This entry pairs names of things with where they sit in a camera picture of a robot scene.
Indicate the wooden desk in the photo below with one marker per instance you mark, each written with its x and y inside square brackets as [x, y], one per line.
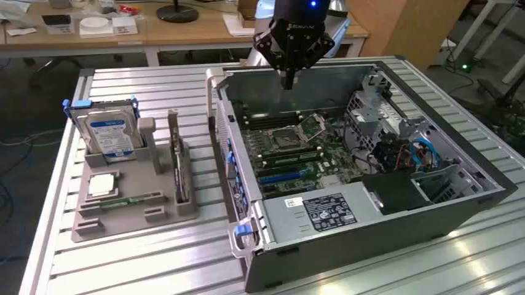
[184, 33]

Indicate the red small items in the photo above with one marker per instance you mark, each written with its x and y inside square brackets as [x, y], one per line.
[128, 9]

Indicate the CPU socket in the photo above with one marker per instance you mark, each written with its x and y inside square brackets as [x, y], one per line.
[287, 138]

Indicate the grey disk bay bracket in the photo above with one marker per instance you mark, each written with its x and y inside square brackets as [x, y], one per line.
[450, 184]

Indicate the hard disk with blue carrier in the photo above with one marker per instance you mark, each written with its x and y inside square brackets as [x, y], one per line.
[107, 135]

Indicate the white round dish on box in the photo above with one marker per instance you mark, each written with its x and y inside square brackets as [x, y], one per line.
[95, 26]

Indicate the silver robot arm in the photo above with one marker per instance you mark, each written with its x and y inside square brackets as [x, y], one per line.
[261, 58]

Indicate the black floor stand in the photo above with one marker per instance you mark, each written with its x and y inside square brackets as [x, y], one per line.
[490, 87]

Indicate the blue expansion slot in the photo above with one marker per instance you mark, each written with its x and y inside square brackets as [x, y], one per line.
[283, 178]

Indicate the silver disk bay cage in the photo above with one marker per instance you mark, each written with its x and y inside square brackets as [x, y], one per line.
[369, 116]

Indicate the black office chair base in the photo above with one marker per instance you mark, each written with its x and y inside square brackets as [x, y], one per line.
[54, 66]

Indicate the brown cardboard box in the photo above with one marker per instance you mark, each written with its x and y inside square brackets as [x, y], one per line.
[247, 10]

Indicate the small white box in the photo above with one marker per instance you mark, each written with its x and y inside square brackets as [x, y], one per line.
[124, 26]

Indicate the white paper stack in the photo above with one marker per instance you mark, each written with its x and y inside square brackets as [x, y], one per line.
[238, 26]

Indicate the open socket cover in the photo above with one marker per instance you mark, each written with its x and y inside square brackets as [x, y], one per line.
[314, 126]

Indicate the graphics card with metal bracket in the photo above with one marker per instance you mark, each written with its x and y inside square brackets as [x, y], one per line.
[179, 172]

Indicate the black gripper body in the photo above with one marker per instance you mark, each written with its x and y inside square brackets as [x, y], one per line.
[297, 40]

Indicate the white metal table frame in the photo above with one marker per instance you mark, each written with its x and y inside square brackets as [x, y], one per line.
[468, 33]

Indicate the white paper label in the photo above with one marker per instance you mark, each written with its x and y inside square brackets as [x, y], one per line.
[20, 31]

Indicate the wooden cabinet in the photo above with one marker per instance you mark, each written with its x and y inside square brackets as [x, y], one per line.
[410, 30]

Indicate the green RAM stick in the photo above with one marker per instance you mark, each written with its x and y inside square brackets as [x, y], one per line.
[123, 201]

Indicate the grey power supply unit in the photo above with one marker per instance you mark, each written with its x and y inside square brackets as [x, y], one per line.
[287, 221]

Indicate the black round lamp base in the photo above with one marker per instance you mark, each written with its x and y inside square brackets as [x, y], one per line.
[176, 13]

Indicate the green motherboard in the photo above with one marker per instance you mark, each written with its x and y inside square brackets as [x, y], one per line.
[327, 153]

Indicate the blue case latch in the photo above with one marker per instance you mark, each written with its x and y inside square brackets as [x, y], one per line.
[242, 231]

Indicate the silver chipset heatsink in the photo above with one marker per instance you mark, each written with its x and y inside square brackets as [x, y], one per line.
[330, 181]

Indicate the white box with black top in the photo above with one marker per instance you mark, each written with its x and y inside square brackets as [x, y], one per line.
[59, 23]

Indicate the grey parts rack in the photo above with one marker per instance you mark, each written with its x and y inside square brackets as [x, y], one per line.
[135, 181]

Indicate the open black PC case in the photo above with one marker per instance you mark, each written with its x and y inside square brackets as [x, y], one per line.
[369, 239]

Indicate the silver CPU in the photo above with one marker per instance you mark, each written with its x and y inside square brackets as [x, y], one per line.
[100, 185]

